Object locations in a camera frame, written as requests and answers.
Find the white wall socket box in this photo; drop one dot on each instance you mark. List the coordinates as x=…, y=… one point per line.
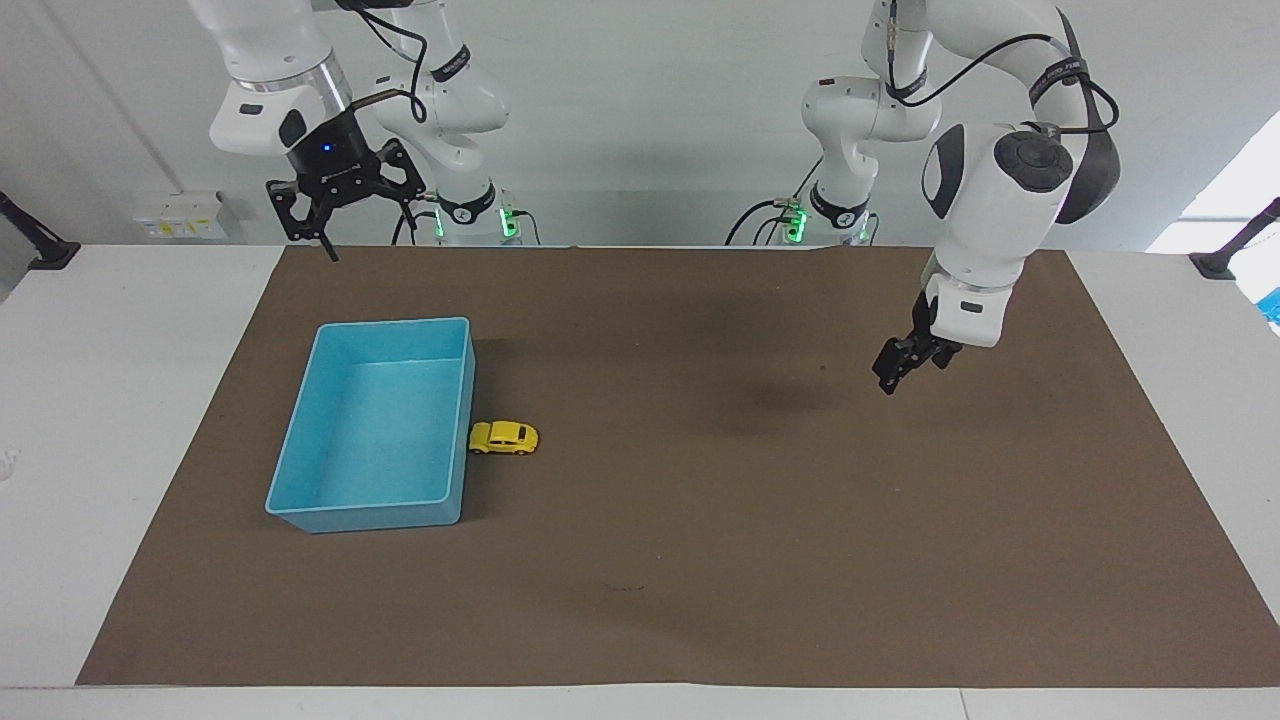
x=180, y=215

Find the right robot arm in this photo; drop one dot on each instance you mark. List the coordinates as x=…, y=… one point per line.
x=270, y=40

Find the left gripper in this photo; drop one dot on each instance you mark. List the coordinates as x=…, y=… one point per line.
x=924, y=318

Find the black stand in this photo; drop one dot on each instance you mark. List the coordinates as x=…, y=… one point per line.
x=45, y=250
x=1225, y=258

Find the yellow beetle toy car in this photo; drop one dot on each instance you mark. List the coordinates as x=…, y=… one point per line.
x=503, y=437

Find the blue object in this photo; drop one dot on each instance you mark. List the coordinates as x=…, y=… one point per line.
x=1272, y=308

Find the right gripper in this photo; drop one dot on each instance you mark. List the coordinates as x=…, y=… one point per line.
x=330, y=155

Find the light blue plastic bin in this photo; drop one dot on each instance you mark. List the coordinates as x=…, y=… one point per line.
x=375, y=425

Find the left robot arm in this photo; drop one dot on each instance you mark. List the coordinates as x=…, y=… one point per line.
x=985, y=225

